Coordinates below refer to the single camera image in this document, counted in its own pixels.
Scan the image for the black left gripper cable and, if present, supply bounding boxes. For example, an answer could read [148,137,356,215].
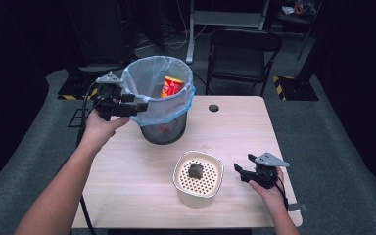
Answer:
[76,81,99,235]

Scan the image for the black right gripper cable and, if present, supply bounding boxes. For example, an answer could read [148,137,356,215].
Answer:
[263,169,290,210]

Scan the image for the white desk frame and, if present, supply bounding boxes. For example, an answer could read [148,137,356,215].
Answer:
[185,0,272,65]

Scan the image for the translucent blue-rimmed bin bag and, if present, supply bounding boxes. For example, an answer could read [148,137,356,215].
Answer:
[120,55,197,127]

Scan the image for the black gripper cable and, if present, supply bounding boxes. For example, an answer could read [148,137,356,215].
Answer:
[263,169,290,210]
[76,81,99,235]

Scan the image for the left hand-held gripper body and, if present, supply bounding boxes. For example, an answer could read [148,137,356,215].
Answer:
[92,71,130,121]

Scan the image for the white floor cables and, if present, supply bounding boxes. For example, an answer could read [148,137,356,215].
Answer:
[133,0,208,51]

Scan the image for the black base with striped tape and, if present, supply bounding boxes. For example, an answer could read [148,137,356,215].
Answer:
[272,75,320,102]
[57,74,107,101]

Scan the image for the wet tea leaves clump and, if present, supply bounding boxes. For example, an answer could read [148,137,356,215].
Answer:
[187,163,205,180]

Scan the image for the cream strainer container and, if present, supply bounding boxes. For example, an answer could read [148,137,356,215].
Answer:
[171,150,225,210]

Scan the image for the red chip can yellow lid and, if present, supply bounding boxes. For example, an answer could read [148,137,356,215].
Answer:
[160,75,185,99]

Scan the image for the black folding chair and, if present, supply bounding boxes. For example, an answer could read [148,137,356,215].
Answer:
[205,28,283,97]

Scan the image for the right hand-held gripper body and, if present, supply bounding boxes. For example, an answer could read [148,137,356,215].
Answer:
[251,152,291,190]

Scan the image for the person's left hand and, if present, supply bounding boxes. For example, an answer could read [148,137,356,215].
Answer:
[79,109,131,153]

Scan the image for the black mesh trash bin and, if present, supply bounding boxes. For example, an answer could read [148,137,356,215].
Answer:
[139,111,189,146]

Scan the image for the person's right hand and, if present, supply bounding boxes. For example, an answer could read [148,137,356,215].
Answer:
[248,167,290,214]

